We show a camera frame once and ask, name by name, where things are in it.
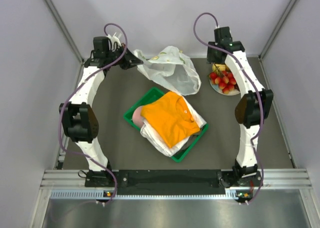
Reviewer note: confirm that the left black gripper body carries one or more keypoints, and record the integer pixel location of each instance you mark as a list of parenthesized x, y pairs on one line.
[(113, 56)]

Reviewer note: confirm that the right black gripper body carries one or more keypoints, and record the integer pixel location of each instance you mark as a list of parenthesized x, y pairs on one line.
[(212, 56)]

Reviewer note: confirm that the red cherry bunch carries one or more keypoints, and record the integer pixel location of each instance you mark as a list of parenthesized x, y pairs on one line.
[(224, 73)]

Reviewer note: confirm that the white printed plastic bag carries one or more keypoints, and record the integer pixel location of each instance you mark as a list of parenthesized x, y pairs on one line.
[(172, 70)]

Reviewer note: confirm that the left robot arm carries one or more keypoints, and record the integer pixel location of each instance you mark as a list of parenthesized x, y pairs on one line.
[(78, 119)]

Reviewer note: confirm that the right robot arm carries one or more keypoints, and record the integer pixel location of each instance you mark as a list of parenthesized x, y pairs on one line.
[(254, 105)]

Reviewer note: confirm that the yellow pear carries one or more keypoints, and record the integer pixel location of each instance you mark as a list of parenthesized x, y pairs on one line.
[(217, 68)]

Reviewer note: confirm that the round pastel plate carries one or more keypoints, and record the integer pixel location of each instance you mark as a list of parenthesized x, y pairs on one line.
[(224, 85)]

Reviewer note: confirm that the green plastic tray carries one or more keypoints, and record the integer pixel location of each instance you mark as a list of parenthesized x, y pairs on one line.
[(150, 96)]

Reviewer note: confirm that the pink garment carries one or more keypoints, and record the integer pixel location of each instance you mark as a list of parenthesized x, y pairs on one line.
[(137, 119)]

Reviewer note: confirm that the orange t-shirt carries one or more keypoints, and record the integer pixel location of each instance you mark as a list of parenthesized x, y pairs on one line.
[(172, 118)]

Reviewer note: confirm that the white folded clothes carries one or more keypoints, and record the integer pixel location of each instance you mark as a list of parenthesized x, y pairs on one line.
[(150, 134)]

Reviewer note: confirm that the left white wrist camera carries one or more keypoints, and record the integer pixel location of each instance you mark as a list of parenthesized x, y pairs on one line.
[(115, 39)]

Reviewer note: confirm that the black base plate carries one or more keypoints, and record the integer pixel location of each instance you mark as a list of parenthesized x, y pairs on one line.
[(169, 182)]

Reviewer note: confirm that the aluminium frame rail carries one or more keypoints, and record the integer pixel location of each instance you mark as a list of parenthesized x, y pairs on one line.
[(70, 184)]

